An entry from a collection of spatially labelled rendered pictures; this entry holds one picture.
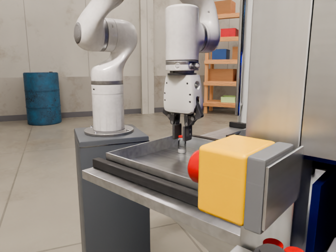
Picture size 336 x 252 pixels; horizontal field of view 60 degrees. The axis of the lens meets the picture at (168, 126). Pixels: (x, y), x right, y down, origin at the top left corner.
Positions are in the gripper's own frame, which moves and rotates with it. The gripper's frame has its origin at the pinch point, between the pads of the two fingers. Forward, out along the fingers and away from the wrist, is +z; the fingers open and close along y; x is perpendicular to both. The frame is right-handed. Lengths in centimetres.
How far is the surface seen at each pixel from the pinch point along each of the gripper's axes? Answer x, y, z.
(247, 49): -71, 18, -25
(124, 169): 22.2, -2.5, 4.0
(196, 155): 33.7, -28.8, -6.7
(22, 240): -7, 139, 92
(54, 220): -34, 147, 92
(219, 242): 16.9, -22.2, 15.0
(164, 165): 11.1, -3.5, 5.8
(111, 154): 20.3, 4.3, 2.5
